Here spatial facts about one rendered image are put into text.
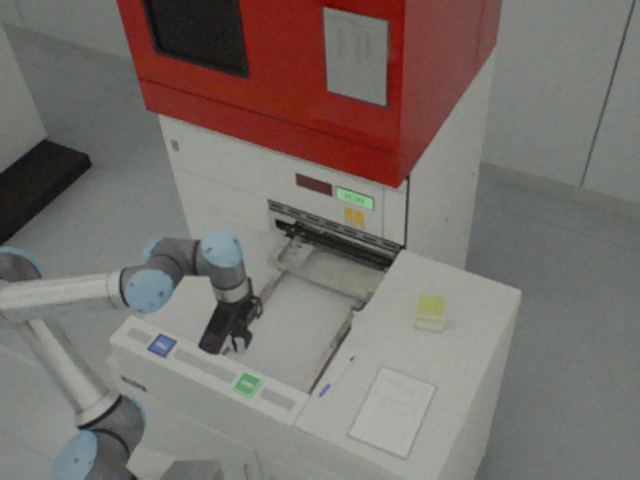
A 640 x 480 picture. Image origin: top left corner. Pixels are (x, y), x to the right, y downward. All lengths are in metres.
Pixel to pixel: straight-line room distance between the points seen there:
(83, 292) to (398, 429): 0.77
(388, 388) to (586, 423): 1.32
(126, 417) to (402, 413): 0.63
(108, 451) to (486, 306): 0.99
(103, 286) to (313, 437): 0.63
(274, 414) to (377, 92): 0.78
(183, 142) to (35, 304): 0.97
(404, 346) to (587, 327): 1.49
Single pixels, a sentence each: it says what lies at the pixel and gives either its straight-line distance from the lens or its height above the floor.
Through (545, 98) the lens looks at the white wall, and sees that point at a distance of 3.42.
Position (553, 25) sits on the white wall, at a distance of 3.24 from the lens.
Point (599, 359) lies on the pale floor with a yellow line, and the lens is 3.12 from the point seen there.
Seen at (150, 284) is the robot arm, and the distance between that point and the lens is 1.31.
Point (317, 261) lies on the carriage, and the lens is 2.13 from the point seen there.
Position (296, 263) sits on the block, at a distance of 2.09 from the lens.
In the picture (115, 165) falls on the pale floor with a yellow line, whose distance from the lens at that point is 4.05.
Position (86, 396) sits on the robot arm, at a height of 1.12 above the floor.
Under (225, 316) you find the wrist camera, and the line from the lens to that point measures 1.53.
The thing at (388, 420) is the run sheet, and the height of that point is 0.97.
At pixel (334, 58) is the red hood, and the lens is 1.68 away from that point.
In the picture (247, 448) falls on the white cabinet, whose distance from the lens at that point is 1.98.
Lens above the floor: 2.46
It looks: 46 degrees down
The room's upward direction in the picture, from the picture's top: 4 degrees counter-clockwise
